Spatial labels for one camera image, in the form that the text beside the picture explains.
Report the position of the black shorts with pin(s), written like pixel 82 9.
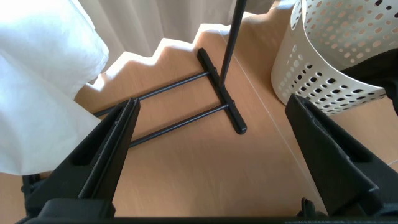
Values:
pixel 373 71

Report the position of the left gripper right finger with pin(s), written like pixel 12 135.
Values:
pixel 335 174

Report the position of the white laundry basket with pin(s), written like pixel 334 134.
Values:
pixel 298 71

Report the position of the black clothes rack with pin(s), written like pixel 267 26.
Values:
pixel 224 96

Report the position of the beige curtain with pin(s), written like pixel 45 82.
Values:
pixel 155 18

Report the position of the white printed T-shirt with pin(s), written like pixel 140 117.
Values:
pixel 37 93

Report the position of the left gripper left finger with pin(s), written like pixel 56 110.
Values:
pixel 105 174

